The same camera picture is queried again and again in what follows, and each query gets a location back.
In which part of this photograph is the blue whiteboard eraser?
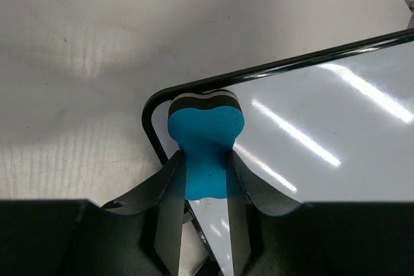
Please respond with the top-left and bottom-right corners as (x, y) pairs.
(168, 90), (245, 201)

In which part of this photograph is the black framed whiteboard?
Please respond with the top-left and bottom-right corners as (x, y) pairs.
(142, 29), (413, 275)

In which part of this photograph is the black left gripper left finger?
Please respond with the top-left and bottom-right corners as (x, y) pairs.
(102, 151), (186, 275)

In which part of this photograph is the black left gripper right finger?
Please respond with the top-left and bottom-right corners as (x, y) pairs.
(225, 151), (301, 275)

